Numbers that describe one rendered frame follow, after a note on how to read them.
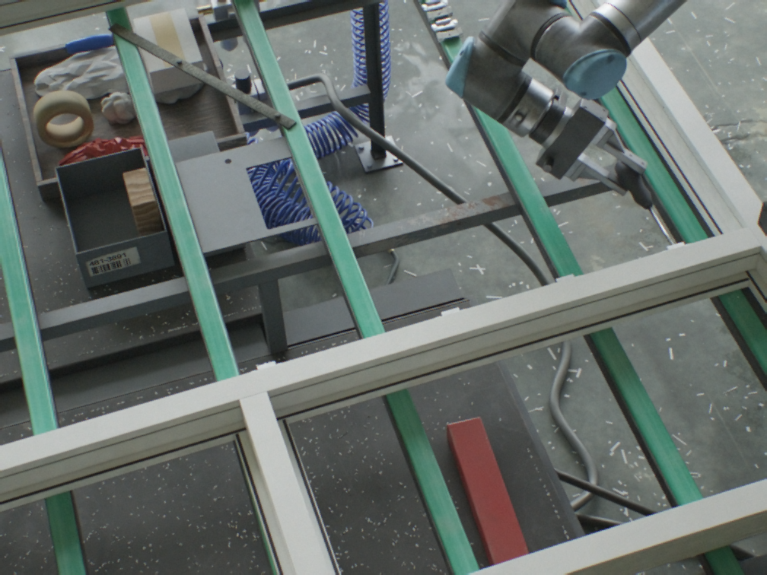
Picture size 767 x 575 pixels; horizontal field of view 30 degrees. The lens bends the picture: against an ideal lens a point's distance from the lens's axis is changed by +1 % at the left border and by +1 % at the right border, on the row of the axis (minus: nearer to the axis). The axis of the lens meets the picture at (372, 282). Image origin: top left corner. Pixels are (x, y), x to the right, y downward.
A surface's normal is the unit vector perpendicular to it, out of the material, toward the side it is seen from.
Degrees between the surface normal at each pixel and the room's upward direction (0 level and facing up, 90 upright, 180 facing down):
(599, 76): 92
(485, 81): 57
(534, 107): 42
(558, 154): 71
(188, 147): 0
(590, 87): 92
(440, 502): 0
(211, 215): 0
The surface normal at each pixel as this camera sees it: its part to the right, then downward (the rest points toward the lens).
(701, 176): -0.95, 0.27
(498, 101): -0.18, 0.43
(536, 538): -0.04, -0.62
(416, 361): 0.32, 0.73
